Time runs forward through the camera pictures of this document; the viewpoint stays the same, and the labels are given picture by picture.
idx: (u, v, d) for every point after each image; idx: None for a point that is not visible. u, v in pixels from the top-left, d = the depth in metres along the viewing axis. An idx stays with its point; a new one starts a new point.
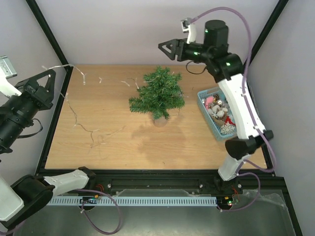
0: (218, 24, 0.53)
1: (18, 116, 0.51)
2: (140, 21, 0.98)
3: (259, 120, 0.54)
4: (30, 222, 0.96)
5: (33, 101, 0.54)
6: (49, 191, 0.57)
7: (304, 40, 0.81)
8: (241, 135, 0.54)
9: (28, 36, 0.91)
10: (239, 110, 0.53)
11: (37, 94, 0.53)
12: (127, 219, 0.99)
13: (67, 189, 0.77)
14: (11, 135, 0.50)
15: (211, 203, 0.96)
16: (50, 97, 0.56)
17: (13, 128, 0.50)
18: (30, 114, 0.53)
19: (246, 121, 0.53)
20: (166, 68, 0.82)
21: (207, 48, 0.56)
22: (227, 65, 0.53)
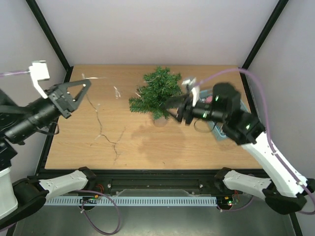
0: (224, 90, 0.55)
1: (35, 118, 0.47)
2: (141, 20, 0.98)
3: (295, 172, 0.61)
4: (30, 222, 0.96)
5: (54, 107, 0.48)
6: (42, 198, 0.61)
7: (304, 41, 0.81)
8: (285, 192, 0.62)
9: (28, 36, 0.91)
10: (278, 170, 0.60)
11: (58, 102, 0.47)
12: (127, 219, 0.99)
13: (63, 191, 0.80)
14: (21, 135, 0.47)
15: (211, 203, 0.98)
16: (72, 107, 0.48)
17: (25, 129, 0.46)
18: (47, 118, 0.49)
19: (287, 179, 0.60)
20: (166, 68, 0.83)
21: (220, 112, 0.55)
22: (248, 128, 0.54)
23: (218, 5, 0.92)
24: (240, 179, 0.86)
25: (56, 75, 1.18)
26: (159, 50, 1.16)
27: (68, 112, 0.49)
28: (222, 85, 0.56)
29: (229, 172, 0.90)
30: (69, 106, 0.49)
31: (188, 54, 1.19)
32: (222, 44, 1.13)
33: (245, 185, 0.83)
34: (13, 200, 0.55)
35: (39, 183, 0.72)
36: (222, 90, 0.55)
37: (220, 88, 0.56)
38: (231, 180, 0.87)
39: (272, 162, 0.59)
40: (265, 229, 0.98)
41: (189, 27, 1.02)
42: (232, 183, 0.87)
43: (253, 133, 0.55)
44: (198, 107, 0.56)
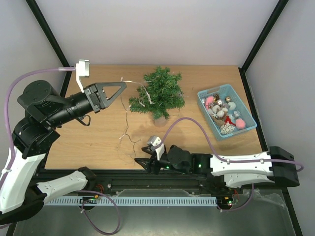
0: (175, 153, 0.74)
1: (72, 109, 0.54)
2: (141, 20, 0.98)
3: (258, 155, 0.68)
4: (30, 223, 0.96)
5: (88, 103, 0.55)
6: (41, 201, 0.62)
7: (304, 41, 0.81)
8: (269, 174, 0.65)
9: (29, 36, 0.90)
10: (244, 166, 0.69)
11: (91, 97, 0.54)
12: (127, 219, 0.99)
13: (63, 192, 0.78)
14: (59, 121, 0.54)
15: (211, 203, 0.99)
16: (102, 104, 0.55)
17: (63, 116, 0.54)
18: (81, 111, 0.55)
19: (254, 165, 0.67)
20: (166, 68, 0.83)
21: (182, 167, 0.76)
22: (201, 165, 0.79)
23: (218, 6, 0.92)
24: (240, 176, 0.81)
25: (56, 75, 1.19)
26: (159, 50, 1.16)
27: (98, 107, 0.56)
28: (174, 148, 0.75)
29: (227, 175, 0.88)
30: (100, 103, 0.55)
31: (188, 54, 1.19)
32: (222, 44, 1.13)
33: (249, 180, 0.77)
34: (22, 198, 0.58)
35: (36, 187, 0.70)
36: (174, 154, 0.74)
37: (172, 154, 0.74)
38: (234, 181, 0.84)
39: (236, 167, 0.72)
40: (265, 229, 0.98)
41: (189, 27, 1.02)
42: (236, 183, 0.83)
43: (207, 167, 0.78)
44: (160, 162, 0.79)
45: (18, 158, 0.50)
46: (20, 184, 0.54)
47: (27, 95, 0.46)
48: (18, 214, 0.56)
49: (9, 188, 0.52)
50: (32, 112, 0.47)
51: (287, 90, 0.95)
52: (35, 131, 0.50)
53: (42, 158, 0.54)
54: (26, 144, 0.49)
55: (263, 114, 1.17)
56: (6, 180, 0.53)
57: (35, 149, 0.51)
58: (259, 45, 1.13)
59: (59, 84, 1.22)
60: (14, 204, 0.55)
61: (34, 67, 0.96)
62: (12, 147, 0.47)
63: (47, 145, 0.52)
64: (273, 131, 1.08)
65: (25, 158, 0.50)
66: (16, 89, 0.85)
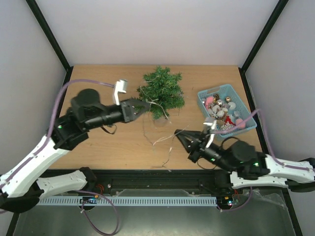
0: (242, 147, 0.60)
1: (106, 118, 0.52)
2: (141, 20, 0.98)
3: (303, 163, 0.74)
4: (30, 222, 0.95)
5: (121, 114, 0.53)
6: (36, 198, 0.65)
7: (305, 42, 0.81)
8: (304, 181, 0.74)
9: (29, 36, 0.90)
10: (296, 172, 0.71)
11: (125, 109, 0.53)
12: (127, 220, 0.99)
13: (60, 190, 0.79)
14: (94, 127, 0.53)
15: (211, 203, 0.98)
16: (131, 118, 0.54)
17: (98, 123, 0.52)
18: (115, 120, 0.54)
19: (302, 173, 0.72)
20: (166, 68, 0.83)
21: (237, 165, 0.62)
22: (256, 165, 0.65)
23: (218, 5, 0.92)
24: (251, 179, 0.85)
25: (57, 75, 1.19)
26: (159, 50, 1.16)
27: (129, 120, 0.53)
28: (239, 142, 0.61)
29: (232, 176, 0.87)
30: (131, 115, 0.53)
31: (188, 54, 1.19)
32: (222, 44, 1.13)
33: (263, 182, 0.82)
34: (28, 188, 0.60)
35: (36, 182, 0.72)
36: (241, 149, 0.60)
37: (238, 146, 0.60)
38: (242, 184, 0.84)
39: (291, 172, 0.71)
40: (265, 229, 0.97)
41: (189, 27, 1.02)
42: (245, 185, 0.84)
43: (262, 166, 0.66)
44: (206, 152, 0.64)
45: (49, 147, 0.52)
46: (37, 171, 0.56)
47: (80, 97, 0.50)
48: (16, 203, 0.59)
49: (29, 173, 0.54)
50: (78, 110, 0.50)
51: (286, 90, 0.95)
52: (71, 129, 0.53)
53: (65, 153, 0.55)
54: (62, 137, 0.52)
55: (263, 114, 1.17)
56: (27, 165, 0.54)
57: (67, 143, 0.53)
58: (259, 45, 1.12)
59: (59, 84, 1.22)
60: (21, 191, 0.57)
61: (34, 67, 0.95)
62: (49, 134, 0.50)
63: (77, 142, 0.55)
64: (273, 131, 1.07)
65: (56, 149, 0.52)
66: (16, 90, 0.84)
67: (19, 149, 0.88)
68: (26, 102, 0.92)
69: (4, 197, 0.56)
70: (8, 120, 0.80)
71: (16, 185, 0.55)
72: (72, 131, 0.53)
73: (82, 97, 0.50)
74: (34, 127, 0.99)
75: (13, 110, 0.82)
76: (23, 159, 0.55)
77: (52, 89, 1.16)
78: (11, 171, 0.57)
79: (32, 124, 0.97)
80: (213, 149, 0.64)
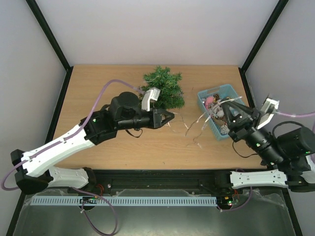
0: (308, 134, 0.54)
1: (138, 121, 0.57)
2: (141, 19, 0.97)
3: None
4: (30, 222, 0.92)
5: (150, 119, 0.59)
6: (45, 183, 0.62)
7: (305, 42, 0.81)
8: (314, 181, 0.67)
9: (29, 36, 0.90)
10: None
11: (155, 115, 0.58)
12: (126, 220, 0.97)
13: (65, 184, 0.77)
14: (123, 127, 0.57)
15: (211, 203, 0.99)
16: (158, 124, 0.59)
17: (129, 124, 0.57)
18: (144, 123, 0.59)
19: None
20: (166, 68, 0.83)
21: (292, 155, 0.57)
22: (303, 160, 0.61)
23: (218, 5, 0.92)
24: (251, 179, 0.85)
25: (57, 75, 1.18)
26: (160, 50, 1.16)
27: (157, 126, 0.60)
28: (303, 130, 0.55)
29: (233, 176, 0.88)
30: (158, 121, 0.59)
31: (189, 54, 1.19)
32: (222, 44, 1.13)
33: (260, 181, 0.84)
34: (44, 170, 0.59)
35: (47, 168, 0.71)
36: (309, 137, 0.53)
37: (305, 133, 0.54)
38: (242, 184, 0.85)
39: None
40: (265, 229, 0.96)
41: (190, 27, 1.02)
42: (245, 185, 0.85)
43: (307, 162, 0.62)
44: (253, 135, 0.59)
45: (78, 136, 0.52)
46: (60, 156, 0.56)
47: (122, 98, 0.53)
48: (27, 184, 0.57)
49: (53, 156, 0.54)
50: (117, 109, 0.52)
51: (286, 90, 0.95)
52: (105, 124, 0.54)
53: (89, 146, 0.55)
54: (95, 132, 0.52)
55: None
56: (52, 148, 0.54)
57: (96, 137, 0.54)
58: (259, 46, 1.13)
59: (59, 84, 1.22)
60: (39, 172, 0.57)
61: (34, 68, 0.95)
62: (84, 123, 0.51)
63: (104, 139, 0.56)
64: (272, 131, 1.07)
65: (85, 140, 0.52)
66: (16, 90, 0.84)
67: (20, 149, 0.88)
68: (27, 102, 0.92)
69: (23, 174, 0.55)
70: (9, 120, 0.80)
71: (37, 165, 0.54)
72: (105, 127, 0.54)
73: (124, 98, 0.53)
74: (34, 126, 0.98)
75: (13, 110, 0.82)
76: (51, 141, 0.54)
77: (52, 89, 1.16)
78: (36, 149, 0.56)
79: (32, 124, 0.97)
80: (261, 133, 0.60)
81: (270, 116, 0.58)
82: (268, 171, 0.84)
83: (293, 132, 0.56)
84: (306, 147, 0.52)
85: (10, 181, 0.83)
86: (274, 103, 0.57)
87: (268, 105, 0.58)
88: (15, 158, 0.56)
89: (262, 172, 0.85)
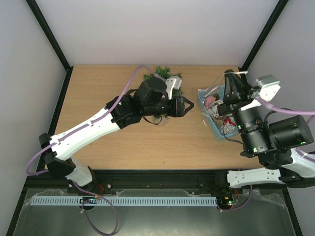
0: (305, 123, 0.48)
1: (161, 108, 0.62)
2: (140, 19, 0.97)
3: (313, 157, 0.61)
4: (30, 222, 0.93)
5: (173, 108, 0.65)
6: (71, 167, 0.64)
7: (305, 41, 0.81)
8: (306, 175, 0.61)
9: (28, 35, 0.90)
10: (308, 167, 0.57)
11: (178, 104, 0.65)
12: (126, 219, 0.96)
13: (74, 177, 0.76)
14: (147, 113, 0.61)
15: (211, 203, 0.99)
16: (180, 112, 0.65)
17: (152, 110, 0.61)
18: (166, 110, 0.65)
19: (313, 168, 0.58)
20: (166, 69, 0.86)
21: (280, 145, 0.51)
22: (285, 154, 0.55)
23: (219, 4, 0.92)
24: (246, 177, 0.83)
25: (57, 75, 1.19)
26: (160, 51, 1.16)
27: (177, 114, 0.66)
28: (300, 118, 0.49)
29: (230, 175, 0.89)
30: (181, 111, 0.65)
31: (189, 54, 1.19)
32: (222, 44, 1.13)
33: (254, 179, 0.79)
34: (72, 154, 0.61)
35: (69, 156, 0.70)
36: (305, 127, 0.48)
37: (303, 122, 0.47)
38: (238, 183, 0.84)
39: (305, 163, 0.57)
40: (266, 229, 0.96)
41: (190, 26, 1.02)
42: (240, 184, 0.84)
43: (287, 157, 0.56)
44: (240, 114, 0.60)
45: (106, 120, 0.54)
46: (86, 140, 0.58)
47: (153, 82, 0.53)
48: (55, 166, 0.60)
49: (79, 139, 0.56)
50: (146, 93, 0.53)
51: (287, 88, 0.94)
52: (130, 108, 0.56)
53: (115, 131, 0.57)
54: (121, 115, 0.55)
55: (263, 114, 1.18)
56: (80, 132, 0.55)
57: (122, 121, 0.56)
58: (259, 46, 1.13)
59: (59, 84, 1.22)
60: (67, 155, 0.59)
61: (33, 67, 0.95)
62: (111, 108, 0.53)
63: (128, 123, 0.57)
64: None
65: (113, 123, 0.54)
66: (17, 89, 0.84)
67: (19, 149, 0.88)
68: (27, 102, 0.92)
69: (52, 156, 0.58)
70: (8, 119, 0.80)
71: (66, 147, 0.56)
72: (131, 110, 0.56)
73: (153, 83, 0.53)
74: (34, 126, 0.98)
75: (12, 110, 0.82)
76: (77, 125, 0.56)
77: (52, 89, 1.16)
78: (63, 133, 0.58)
79: (32, 124, 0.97)
80: (249, 115, 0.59)
81: (253, 102, 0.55)
82: (263, 168, 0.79)
83: (287, 121, 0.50)
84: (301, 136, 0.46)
85: (10, 181, 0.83)
86: (261, 87, 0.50)
87: (253, 88, 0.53)
88: (45, 141, 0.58)
89: (257, 170, 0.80)
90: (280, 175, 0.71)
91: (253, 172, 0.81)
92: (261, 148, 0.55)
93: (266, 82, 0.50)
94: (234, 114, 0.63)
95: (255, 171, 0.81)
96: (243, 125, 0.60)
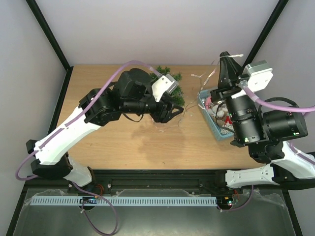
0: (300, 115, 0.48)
1: (143, 108, 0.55)
2: (140, 18, 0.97)
3: (309, 157, 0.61)
4: (30, 222, 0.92)
5: (157, 111, 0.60)
6: (66, 168, 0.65)
7: (309, 40, 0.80)
8: (303, 175, 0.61)
9: (28, 34, 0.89)
10: (301, 165, 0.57)
11: (163, 110, 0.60)
12: (125, 219, 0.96)
13: (72, 178, 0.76)
14: (128, 110, 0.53)
15: (211, 203, 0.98)
16: (162, 117, 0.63)
17: (134, 107, 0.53)
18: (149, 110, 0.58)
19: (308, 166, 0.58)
20: (166, 68, 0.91)
21: (275, 134, 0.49)
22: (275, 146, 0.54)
23: (219, 3, 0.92)
24: (242, 177, 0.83)
25: (57, 75, 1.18)
26: (159, 50, 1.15)
27: (159, 118, 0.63)
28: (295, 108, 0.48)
29: (228, 174, 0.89)
30: (163, 117, 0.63)
31: (188, 53, 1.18)
32: (223, 44, 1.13)
33: (249, 179, 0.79)
34: (59, 159, 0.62)
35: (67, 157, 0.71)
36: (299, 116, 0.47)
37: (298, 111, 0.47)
38: (235, 182, 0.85)
39: (298, 161, 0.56)
40: (266, 229, 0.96)
41: (190, 26, 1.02)
42: (237, 184, 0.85)
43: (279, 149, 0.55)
44: (232, 101, 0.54)
45: (80, 122, 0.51)
46: (66, 145, 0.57)
47: (135, 74, 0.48)
48: (48, 170, 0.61)
49: (59, 143, 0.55)
50: (127, 85, 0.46)
51: (288, 88, 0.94)
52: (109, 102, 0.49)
53: (95, 129, 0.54)
54: (94, 112, 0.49)
55: None
56: (58, 134, 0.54)
57: (98, 118, 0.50)
58: (259, 46, 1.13)
59: (59, 84, 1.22)
60: (52, 160, 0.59)
61: (34, 67, 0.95)
62: (85, 108, 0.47)
63: (110, 118, 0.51)
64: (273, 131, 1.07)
65: (87, 122, 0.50)
66: (17, 89, 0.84)
67: (19, 149, 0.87)
68: (27, 102, 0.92)
69: (37, 163, 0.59)
70: (9, 119, 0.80)
71: (47, 154, 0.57)
72: (108, 105, 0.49)
73: (134, 74, 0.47)
74: (34, 126, 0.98)
75: (13, 110, 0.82)
76: (54, 129, 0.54)
77: (52, 89, 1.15)
78: (44, 139, 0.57)
79: (32, 124, 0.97)
80: (243, 102, 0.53)
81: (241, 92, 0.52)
82: (258, 168, 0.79)
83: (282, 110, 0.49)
84: (299, 126, 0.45)
85: (10, 181, 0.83)
86: (251, 74, 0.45)
87: (240, 76, 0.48)
88: (30, 148, 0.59)
89: (253, 169, 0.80)
90: (273, 175, 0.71)
91: (249, 172, 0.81)
92: (253, 137, 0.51)
93: (255, 69, 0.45)
94: (225, 100, 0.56)
95: (252, 171, 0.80)
96: (236, 114, 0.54)
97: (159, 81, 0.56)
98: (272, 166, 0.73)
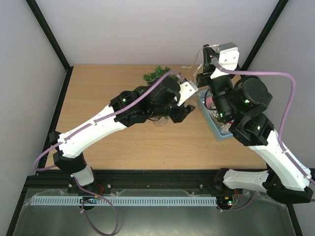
0: (259, 86, 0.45)
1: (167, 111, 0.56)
2: (141, 17, 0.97)
3: (302, 167, 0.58)
4: (30, 222, 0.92)
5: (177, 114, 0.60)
6: (81, 163, 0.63)
7: (309, 40, 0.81)
8: (289, 182, 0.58)
9: (28, 33, 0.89)
10: (287, 167, 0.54)
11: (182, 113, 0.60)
12: (125, 219, 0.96)
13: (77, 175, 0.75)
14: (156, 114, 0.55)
15: (211, 203, 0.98)
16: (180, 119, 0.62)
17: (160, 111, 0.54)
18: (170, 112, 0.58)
19: (296, 174, 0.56)
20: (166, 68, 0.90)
21: (239, 107, 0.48)
22: (257, 127, 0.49)
23: (219, 3, 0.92)
24: (239, 176, 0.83)
25: (56, 75, 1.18)
26: (159, 51, 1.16)
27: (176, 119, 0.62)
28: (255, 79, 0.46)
29: (227, 173, 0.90)
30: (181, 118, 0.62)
31: (189, 53, 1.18)
32: None
33: (244, 179, 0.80)
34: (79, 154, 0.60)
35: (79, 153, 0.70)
36: (254, 87, 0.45)
37: (249, 80, 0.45)
38: (231, 180, 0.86)
39: (283, 162, 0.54)
40: (265, 229, 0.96)
41: (190, 27, 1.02)
42: (234, 182, 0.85)
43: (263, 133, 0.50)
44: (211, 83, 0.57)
45: (109, 121, 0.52)
46: (90, 140, 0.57)
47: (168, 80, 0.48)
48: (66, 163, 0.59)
49: (85, 138, 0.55)
50: (159, 91, 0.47)
51: None
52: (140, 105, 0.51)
53: (121, 129, 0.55)
54: (125, 113, 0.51)
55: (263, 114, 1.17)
56: (85, 130, 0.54)
57: (127, 119, 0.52)
58: (259, 46, 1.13)
59: (58, 84, 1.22)
60: (75, 154, 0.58)
61: (34, 67, 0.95)
62: (117, 111, 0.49)
63: (138, 121, 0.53)
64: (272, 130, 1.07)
65: (116, 122, 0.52)
66: (17, 88, 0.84)
67: (19, 149, 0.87)
68: (27, 102, 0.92)
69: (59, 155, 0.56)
70: (9, 118, 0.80)
71: (72, 146, 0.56)
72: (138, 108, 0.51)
73: (167, 80, 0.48)
74: (34, 126, 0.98)
75: (13, 110, 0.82)
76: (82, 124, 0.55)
77: (52, 89, 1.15)
78: (70, 132, 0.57)
79: (32, 124, 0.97)
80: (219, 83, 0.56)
81: (215, 70, 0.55)
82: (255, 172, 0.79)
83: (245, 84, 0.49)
84: (243, 92, 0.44)
85: (10, 181, 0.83)
86: (219, 51, 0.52)
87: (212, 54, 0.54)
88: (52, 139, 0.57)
89: (251, 172, 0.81)
90: (265, 181, 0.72)
91: (247, 174, 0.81)
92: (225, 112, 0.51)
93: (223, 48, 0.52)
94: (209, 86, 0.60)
95: (249, 173, 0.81)
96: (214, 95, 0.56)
97: (183, 87, 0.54)
98: (267, 174, 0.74)
